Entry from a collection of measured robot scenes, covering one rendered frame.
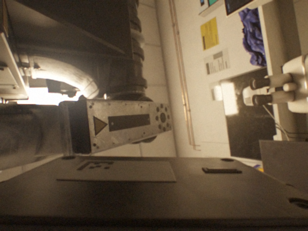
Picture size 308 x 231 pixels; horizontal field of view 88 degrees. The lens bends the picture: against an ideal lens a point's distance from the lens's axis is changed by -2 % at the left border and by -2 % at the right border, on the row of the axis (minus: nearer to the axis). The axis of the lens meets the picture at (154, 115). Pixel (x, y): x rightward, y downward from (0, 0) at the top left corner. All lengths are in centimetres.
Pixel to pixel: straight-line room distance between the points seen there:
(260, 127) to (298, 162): 49
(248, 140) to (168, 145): 121
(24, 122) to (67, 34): 14
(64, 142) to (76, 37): 16
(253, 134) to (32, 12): 147
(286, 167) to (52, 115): 105
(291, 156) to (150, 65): 191
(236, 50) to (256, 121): 75
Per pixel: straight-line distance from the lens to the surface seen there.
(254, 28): 149
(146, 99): 42
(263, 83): 71
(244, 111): 152
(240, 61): 183
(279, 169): 112
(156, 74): 243
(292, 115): 159
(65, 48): 34
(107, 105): 27
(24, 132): 28
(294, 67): 75
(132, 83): 42
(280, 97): 73
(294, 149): 106
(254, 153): 156
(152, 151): 226
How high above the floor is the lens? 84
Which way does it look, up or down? 55 degrees up
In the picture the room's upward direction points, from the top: 99 degrees counter-clockwise
